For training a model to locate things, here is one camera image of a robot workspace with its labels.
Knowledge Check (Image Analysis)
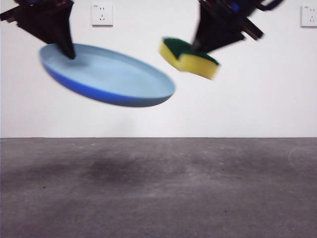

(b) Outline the yellow sponge with green pad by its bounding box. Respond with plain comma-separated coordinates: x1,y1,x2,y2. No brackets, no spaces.
158,37,220,81

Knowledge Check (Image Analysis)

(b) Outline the light blue round plate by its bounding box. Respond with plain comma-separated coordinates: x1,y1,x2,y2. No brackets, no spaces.
38,43,177,108

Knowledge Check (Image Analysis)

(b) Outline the white wall power socket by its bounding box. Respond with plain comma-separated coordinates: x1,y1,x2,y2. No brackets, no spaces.
301,5,317,28
92,3,114,27

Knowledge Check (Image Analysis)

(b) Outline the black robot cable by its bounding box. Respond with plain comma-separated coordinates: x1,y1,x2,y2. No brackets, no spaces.
257,0,286,12

